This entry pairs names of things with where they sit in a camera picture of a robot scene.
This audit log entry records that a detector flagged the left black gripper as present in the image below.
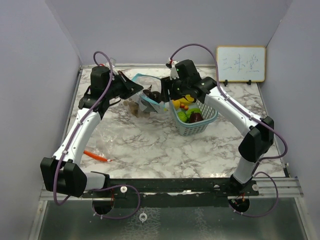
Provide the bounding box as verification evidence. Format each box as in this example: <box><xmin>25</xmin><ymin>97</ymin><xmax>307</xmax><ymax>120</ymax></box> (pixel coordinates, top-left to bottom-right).
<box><xmin>105</xmin><ymin>70</ymin><xmax>144</xmax><ymax>100</ymax></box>

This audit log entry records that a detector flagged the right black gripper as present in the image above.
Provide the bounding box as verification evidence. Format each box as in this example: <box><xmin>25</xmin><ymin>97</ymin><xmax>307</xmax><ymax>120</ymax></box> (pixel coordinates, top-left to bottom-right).
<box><xmin>159</xmin><ymin>75</ymin><xmax>189</xmax><ymax>103</ymax></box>

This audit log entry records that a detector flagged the clear blue-zipper bag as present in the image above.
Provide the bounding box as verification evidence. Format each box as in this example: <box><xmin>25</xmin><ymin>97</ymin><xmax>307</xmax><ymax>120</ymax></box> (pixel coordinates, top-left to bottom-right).
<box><xmin>127</xmin><ymin>73</ymin><xmax>168</xmax><ymax>114</ymax></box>

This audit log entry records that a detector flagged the brown longan bunch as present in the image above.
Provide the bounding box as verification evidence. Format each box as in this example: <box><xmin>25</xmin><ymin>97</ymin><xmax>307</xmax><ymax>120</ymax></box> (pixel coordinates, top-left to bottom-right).
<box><xmin>123</xmin><ymin>99</ymin><xmax>150</xmax><ymax>118</ymax></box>

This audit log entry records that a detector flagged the green ring toy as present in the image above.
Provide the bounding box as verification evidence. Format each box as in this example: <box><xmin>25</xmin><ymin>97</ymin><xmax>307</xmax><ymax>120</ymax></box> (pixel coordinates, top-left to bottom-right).
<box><xmin>185</xmin><ymin>108</ymin><xmax>202</xmax><ymax>118</ymax></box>

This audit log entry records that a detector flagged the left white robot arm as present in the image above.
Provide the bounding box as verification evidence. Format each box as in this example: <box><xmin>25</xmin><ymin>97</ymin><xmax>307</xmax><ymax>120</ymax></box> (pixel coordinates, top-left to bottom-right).
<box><xmin>40</xmin><ymin>66</ymin><xmax>143</xmax><ymax>198</ymax></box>

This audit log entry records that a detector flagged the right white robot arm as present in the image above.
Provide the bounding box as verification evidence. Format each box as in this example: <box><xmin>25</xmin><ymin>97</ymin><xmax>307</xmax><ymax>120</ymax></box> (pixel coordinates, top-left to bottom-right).
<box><xmin>161</xmin><ymin>59</ymin><xmax>274</xmax><ymax>196</ymax></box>

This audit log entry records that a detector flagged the clear orange-zipper bag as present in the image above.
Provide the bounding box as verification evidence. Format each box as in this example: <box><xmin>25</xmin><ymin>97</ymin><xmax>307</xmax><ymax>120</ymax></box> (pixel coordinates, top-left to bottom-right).
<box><xmin>84</xmin><ymin>125</ymin><xmax>120</xmax><ymax>162</ymax></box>

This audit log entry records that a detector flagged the yellow lemon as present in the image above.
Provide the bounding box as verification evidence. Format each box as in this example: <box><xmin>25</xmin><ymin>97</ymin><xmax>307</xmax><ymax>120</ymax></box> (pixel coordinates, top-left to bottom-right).
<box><xmin>171</xmin><ymin>100</ymin><xmax>181</xmax><ymax>110</ymax></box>

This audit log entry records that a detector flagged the green round fruit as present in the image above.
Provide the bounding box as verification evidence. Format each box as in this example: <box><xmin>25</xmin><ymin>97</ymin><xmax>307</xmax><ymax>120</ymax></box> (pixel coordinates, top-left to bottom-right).
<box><xmin>177</xmin><ymin>111</ymin><xmax>188</xmax><ymax>123</ymax></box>

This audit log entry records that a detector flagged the dark red apple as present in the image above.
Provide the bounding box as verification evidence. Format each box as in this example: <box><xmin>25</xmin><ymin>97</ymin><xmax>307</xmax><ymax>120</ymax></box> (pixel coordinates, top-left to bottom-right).
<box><xmin>189</xmin><ymin>113</ymin><xmax>204</xmax><ymax>124</ymax></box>

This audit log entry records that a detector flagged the light blue plastic basket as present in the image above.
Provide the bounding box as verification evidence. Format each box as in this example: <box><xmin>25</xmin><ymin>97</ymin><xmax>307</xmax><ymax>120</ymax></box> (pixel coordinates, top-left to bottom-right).
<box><xmin>169</xmin><ymin>95</ymin><xmax>218</xmax><ymax>137</ymax></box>

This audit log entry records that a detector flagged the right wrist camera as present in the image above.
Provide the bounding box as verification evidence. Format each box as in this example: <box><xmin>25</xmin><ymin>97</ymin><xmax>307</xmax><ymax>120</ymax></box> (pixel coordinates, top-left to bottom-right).
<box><xmin>165</xmin><ymin>58</ymin><xmax>179</xmax><ymax>80</ymax></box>

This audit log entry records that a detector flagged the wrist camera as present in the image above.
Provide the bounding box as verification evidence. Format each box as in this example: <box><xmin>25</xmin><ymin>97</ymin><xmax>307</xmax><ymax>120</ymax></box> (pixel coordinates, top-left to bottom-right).
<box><xmin>110</xmin><ymin>58</ymin><xmax>117</xmax><ymax>67</ymax></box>
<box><xmin>165</xmin><ymin>58</ymin><xmax>179</xmax><ymax>80</ymax></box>

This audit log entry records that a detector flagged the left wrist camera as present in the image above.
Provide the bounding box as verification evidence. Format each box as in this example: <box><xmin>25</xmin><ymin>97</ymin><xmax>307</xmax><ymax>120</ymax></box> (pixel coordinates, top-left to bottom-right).
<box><xmin>110</xmin><ymin>58</ymin><xmax>117</xmax><ymax>67</ymax></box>

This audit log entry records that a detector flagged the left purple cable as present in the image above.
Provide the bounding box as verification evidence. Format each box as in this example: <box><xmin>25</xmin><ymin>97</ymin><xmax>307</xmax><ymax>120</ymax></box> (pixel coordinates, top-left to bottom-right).
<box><xmin>53</xmin><ymin>51</ymin><xmax>116</xmax><ymax>206</ymax></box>

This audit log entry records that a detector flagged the purple cable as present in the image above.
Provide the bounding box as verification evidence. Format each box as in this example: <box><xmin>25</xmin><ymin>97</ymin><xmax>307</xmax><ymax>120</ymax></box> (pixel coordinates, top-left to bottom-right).
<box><xmin>53</xmin><ymin>51</ymin><xmax>116</xmax><ymax>206</ymax></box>
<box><xmin>169</xmin><ymin>43</ymin><xmax>288</xmax><ymax>218</ymax></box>

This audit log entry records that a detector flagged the white board wooden frame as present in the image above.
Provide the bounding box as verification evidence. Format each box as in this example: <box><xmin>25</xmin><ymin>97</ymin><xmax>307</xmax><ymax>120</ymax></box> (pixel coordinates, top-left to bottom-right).
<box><xmin>216</xmin><ymin>45</ymin><xmax>266</xmax><ymax>84</ymax></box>

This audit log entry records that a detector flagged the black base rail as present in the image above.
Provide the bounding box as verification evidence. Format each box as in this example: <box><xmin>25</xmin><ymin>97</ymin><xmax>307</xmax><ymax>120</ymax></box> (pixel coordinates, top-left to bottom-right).
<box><xmin>82</xmin><ymin>177</ymin><xmax>259</xmax><ymax>209</ymax></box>

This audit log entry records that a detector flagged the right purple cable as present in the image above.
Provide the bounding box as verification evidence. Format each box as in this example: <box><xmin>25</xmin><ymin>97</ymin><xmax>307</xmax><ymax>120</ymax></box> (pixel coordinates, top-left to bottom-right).
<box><xmin>169</xmin><ymin>43</ymin><xmax>288</xmax><ymax>218</ymax></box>

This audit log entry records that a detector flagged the aluminium frame rail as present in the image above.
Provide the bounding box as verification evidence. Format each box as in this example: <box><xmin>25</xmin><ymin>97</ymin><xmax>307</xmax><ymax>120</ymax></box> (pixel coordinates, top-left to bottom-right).
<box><xmin>39</xmin><ymin>176</ymin><xmax>305</xmax><ymax>201</ymax></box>

